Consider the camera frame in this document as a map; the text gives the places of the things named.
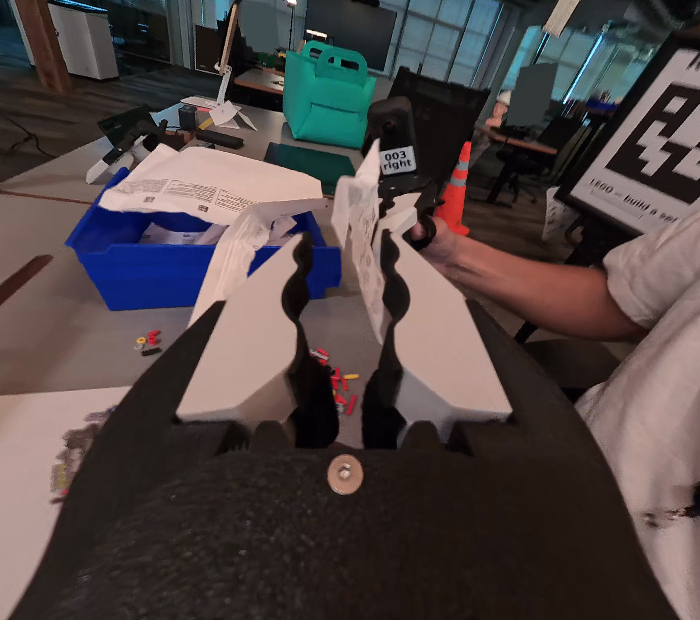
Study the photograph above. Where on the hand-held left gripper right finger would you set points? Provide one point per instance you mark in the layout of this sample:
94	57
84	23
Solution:
448	357

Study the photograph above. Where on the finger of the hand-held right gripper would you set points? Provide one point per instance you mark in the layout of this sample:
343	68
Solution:
404	215

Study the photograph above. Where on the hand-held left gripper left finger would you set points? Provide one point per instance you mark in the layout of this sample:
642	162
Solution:
240	357

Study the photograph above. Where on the small white paper bag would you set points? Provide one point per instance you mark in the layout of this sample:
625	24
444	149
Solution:
361	248

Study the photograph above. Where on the pile of small lego pins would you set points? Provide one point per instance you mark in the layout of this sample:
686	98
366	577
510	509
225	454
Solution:
342	385

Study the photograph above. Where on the blue plastic bin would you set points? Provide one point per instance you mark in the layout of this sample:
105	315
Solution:
153	275

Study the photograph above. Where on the person's right forearm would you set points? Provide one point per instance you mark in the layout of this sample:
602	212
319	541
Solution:
547	297

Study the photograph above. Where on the lego instruction booklet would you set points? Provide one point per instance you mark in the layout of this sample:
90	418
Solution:
27	439

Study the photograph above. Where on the person's right hand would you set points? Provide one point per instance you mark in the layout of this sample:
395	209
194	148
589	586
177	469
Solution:
445	243

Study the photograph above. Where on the orange traffic cone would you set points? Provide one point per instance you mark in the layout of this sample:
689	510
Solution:
456	193

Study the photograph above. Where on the black mesh chair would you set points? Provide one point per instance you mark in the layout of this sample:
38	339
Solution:
454	111

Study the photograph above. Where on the teal tote bag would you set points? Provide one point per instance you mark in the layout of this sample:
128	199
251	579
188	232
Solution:
328	106

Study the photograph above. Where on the dark green mat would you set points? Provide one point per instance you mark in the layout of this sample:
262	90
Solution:
311	163

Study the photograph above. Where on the large black monitor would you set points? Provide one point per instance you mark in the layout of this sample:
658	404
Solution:
350	29

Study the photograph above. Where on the long white paper bag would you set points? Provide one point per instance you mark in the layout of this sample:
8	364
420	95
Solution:
240	243

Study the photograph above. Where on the wooden background desk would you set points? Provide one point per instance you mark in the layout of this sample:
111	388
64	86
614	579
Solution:
519	141

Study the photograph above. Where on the crumpled white paper bag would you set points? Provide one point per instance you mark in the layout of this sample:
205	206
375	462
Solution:
175	235

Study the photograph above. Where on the black cylinder speaker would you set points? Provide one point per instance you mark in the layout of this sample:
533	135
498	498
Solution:
221	140

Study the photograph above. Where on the small black box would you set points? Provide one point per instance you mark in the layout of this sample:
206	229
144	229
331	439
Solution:
188	118

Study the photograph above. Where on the hanging white panel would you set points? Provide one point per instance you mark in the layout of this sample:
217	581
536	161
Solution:
563	10

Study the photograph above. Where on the framed marker sign board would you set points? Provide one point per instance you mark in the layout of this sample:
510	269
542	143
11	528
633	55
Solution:
629	166

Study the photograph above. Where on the black and white tool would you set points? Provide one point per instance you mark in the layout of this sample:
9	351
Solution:
126	147

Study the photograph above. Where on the black tablet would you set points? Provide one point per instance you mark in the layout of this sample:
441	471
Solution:
123	121

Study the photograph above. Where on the white cabinet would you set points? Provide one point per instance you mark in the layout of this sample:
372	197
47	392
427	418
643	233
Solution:
82	40

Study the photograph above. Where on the wooden post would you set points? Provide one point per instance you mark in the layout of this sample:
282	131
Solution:
33	29

